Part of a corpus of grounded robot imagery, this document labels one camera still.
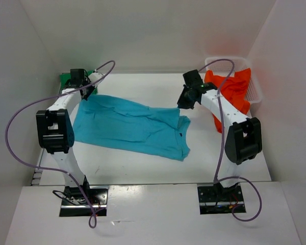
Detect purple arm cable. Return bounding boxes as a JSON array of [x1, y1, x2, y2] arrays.
[[197, 59, 263, 222], [5, 60, 116, 228]]

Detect green t shirt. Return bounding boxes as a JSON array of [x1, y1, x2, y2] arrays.
[[59, 70, 97, 94]]

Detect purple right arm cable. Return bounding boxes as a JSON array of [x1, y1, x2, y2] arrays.
[[197, 59, 263, 222]]

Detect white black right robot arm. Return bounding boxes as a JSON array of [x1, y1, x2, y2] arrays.
[[177, 69, 262, 201]]

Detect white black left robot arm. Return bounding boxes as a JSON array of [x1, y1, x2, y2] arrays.
[[36, 68, 94, 205]]

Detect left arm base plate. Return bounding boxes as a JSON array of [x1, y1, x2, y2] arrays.
[[53, 186, 109, 217]]

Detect light blue t shirt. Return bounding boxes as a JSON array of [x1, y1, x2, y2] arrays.
[[73, 95, 190, 161]]

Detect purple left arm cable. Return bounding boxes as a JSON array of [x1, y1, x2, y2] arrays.
[[5, 60, 116, 228]]

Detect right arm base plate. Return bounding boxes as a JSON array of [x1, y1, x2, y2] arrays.
[[197, 184, 246, 215]]

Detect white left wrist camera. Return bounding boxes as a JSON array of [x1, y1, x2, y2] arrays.
[[88, 72, 104, 84]]

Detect orange t shirt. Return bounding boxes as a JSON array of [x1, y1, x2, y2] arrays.
[[204, 68, 251, 133]]

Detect white plastic basket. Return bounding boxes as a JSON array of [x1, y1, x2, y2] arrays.
[[203, 56, 262, 104]]

